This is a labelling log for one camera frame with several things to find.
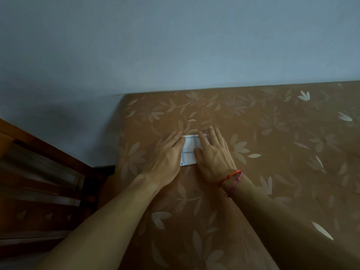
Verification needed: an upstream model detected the person's left hand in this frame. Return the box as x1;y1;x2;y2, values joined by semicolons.
133;130;187;192

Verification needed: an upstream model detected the dark wooden furniture frame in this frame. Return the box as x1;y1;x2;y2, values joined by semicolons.
0;118;116;263

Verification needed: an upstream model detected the person's right hand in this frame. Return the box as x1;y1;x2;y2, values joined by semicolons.
194;126;239;185

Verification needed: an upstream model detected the white paper sheet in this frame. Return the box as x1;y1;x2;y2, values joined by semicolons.
180;134;210;167

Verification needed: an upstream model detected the brown floral tablecloth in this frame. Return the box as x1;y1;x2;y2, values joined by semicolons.
97;80;360;270

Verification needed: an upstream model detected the red string bracelet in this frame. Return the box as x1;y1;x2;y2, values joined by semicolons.
217;170;244;198

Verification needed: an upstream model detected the person's right forearm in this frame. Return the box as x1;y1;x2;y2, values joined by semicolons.
222;174;360;270

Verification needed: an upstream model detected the person's left forearm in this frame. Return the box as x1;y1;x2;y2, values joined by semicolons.
33;177;167;270

